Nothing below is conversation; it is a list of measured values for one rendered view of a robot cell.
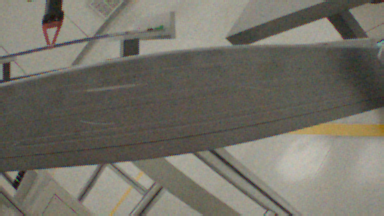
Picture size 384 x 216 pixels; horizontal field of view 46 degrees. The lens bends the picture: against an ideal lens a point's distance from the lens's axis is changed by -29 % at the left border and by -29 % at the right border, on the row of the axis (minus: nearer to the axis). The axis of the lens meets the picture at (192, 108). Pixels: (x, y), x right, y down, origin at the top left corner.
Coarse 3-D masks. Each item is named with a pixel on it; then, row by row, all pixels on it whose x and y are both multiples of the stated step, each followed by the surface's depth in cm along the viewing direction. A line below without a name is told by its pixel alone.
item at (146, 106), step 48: (192, 48) 37; (240, 48) 39; (288, 48) 40; (336, 48) 43; (0, 96) 31; (48, 96) 33; (96, 96) 35; (144, 96) 36; (192, 96) 37; (240, 96) 39; (288, 96) 40; (336, 96) 42; (0, 144) 31; (48, 144) 33; (96, 144) 35; (144, 144) 36; (192, 144) 37
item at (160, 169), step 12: (144, 168) 139; (156, 168) 140; (168, 168) 141; (156, 180) 140; (168, 180) 141; (180, 180) 142; (192, 180) 143; (180, 192) 142; (192, 192) 143; (204, 192) 144; (192, 204) 144; (204, 204) 145; (216, 204) 146
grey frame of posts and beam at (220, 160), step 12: (204, 156) 115; (216, 156) 117; (228, 156) 117; (216, 168) 116; (228, 168) 117; (240, 168) 118; (228, 180) 120; (240, 180) 118; (252, 180) 119; (252, 192) 119; (264, 192) 121; (264, 204) 121; (276, 204) 123; (288, 204) 123
